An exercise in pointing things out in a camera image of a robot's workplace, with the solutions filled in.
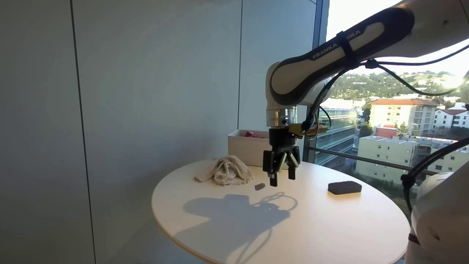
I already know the pale flat roof building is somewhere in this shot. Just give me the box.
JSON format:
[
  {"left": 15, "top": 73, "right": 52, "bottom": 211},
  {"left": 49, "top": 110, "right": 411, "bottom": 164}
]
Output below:
[{"left": 355, "top": 135, "right": 469, "bottom": 186}]

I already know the black rectangular block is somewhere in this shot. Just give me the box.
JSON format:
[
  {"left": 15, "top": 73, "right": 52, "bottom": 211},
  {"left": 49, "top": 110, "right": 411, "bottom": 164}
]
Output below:
[{"left": 327, "top": 179, "right": 364, "bottom": 196}]

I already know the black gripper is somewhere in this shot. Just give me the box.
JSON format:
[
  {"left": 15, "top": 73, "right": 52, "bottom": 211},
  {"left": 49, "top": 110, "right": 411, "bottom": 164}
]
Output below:
[{"left": 263, "top": 124, "right": 302, "bottom": 189}]

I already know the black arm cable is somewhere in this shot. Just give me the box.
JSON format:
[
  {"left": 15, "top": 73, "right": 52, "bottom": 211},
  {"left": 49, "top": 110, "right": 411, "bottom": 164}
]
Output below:
[{"left": 301, "top": 42, "right": 469, "bottom": 196}]

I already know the orange roof building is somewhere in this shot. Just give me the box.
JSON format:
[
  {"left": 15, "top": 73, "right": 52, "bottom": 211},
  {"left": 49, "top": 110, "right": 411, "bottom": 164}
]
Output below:
[{"left": 368, "top": 97, "right": 439, "bottom": 136}]

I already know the dark window railing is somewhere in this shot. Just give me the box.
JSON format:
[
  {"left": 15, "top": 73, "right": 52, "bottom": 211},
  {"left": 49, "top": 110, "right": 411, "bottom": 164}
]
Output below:
[{"left": 313, "top": 145, "right": 417, "bottom": 173}]

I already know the white terry towel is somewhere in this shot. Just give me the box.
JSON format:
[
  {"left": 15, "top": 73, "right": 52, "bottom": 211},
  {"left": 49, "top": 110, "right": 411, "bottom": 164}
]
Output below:
[{"left": 194, "top": 154, "right": 255, "bottom": 188}]

